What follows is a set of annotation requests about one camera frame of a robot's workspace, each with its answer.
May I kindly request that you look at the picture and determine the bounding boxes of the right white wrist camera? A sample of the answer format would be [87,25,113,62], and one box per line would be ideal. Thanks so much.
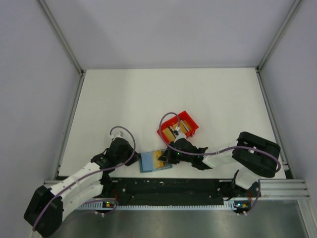
[173,128,187,141]

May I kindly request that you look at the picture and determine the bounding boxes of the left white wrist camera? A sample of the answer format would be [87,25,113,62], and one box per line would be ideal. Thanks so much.
[109,131,124,140]

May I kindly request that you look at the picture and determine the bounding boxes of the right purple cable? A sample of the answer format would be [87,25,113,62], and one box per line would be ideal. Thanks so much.
[158,112,282,178]

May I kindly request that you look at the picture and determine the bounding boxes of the purple cable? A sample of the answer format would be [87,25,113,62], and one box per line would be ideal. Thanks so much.
[32,126,136,232]
[158,112,282,178]

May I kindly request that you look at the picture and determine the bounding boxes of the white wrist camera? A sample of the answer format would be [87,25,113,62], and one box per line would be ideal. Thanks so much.
[173,128,187,141]
[109,131,124,140]

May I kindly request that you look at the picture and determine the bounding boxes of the gold credit card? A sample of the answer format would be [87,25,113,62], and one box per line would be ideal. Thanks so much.
[153,150,165,169]

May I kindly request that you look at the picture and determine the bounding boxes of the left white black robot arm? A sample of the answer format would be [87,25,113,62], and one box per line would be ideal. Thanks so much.
[24,137,141,238]

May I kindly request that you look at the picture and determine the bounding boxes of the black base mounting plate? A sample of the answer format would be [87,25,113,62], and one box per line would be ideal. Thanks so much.
[99,178,259,205]

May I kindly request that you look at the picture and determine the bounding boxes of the blue leather card holder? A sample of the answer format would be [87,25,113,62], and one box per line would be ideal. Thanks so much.
[140,150,172,173]

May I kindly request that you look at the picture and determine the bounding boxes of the red plastic bin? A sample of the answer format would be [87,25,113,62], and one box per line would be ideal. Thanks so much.
[157,111,199,143]

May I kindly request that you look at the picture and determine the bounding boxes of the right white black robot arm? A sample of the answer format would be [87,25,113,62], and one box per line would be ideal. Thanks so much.
[158,131,281,196]

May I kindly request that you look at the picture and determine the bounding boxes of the grey slotted cable duct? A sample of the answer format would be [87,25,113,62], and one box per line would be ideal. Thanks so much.
[77,200,250,212]

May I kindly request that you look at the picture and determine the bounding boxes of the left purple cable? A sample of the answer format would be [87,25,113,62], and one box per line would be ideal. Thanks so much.
[32,126,136,232]

